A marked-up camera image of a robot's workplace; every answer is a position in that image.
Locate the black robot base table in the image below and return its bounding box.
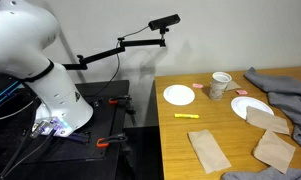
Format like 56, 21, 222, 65
0, 80, 129, 180

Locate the orange black clamp front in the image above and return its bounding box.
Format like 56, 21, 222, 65
96, 133, 128, 148

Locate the pink sticky note right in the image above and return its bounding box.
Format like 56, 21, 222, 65
236, 90, 248, 95

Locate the yellow highlighter marker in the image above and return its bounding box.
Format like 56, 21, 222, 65
174, 114, 200, 119

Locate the orange black clamp rear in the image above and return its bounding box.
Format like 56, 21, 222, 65
108, 95, 132, 104

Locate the orange black clamp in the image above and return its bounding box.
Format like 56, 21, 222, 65
108, 95, 132, 104
96, 133, 128, 148

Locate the white paper plate under napkin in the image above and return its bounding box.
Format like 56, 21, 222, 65
231, 96, 274, 119

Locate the white paper plate near base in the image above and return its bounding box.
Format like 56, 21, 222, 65
163, 85, 195, 106

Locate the pink sticky note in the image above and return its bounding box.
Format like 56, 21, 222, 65
236, 90, 248, 95
193, 83, 203, 89

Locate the grey sweatshirt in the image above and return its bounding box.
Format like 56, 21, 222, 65
221, 67, 301, 180

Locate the brown napkin behind cup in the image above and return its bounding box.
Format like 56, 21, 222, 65
226, 81, 240, 91

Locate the white paper cup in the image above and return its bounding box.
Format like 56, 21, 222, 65
209, 72, 232, 100

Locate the black camera on mount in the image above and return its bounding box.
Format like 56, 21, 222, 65
148, 14, 181, 31

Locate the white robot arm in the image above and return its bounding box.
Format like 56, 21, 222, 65
0, 0, 93, 137

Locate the pink sticky note left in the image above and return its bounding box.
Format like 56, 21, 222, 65
193, 83, 203, 89

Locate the brown napkin on plate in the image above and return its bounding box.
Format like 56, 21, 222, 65
246, 106, 290, 135

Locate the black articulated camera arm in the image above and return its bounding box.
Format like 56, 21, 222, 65
64, 27, 169, 70

